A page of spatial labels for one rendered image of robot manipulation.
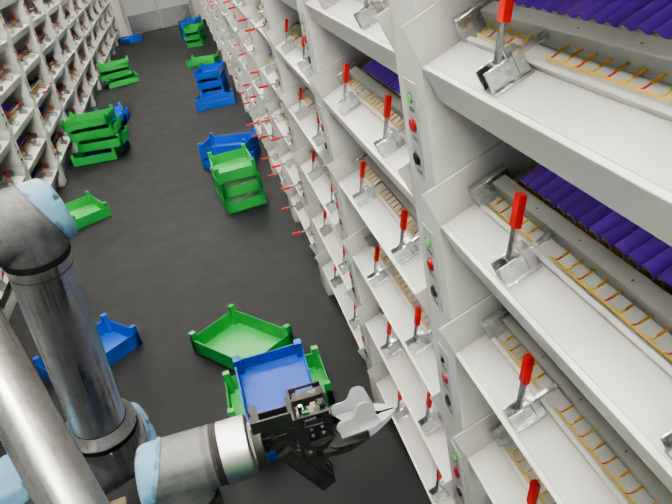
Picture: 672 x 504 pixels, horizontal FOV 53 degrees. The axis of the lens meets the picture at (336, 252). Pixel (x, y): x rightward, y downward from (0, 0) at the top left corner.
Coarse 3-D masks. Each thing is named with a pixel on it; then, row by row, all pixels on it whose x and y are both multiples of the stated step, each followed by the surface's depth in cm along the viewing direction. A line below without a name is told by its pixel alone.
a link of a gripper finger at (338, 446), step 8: (360, 432) 97; (368, 432) 97; (336, 440) 96; (344, 440) 96; (352, 440) 97; (360, 440) 97; (328, 448) 96; (336, 448) 96; (344, 448) 96; (352, 448) 96; (328, 456) 96
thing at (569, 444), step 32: (480, 320) 90; (512, 320) 87; (480, 352) 89; (512, 352) 86; (544, 352) 80; (480, 384) 85; (512, 384) 82; (544, 384) 80; (512, 416) 76; (544, 416) 76; (576, 416) 74; (544, 448) 73; (576, 448) 71; (608, 448) 69; (544, 480) 70; (576, 480) 68; (608, 480) 66; (640, 480) 63
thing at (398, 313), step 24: (360, 240) 160; (360, 264) 157; (384, 288) 145; (408, 288) 140; (384, 312) 138; (408, 312) 134; (408, 336) 129; (432, 336) 125; (432, 360) 120; (432, 384) 116
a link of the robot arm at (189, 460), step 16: (192, 432) 95; (208, 432) 95; (144, 448) 94; (160, 448) 93; (176, 448) 93; (192, 448) 93; (208, 448) 93; (144, 464) 92; (160, 464) 92; (176, 464) 92; (192, 464) 92; (208, 464) 92; (144, 480) 91; (160, 480) 91; (176, 480) 92; (192, 480) 92; (208, 480) 93; (224, 480) 93; (144, 496) 91; (160, 496) 92; (176, 496) 93; (192, 496) 94; (208, 496) 96
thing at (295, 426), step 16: (304, 384) 99; (288, 400) 97; (304, 400) 97; (320, 400) 96; (256, 416) 95; (272, 416) 94; (288, 416) 94; (304, 416) 93; (320, 416) 95; (256, 432) 94; (272, 432) 95; (288, 432) 96; (304, 432) 94; (320, 432) 96; (256, 448) 94; (272, 448) 96; (304, 448) 95; (320, 448) 96
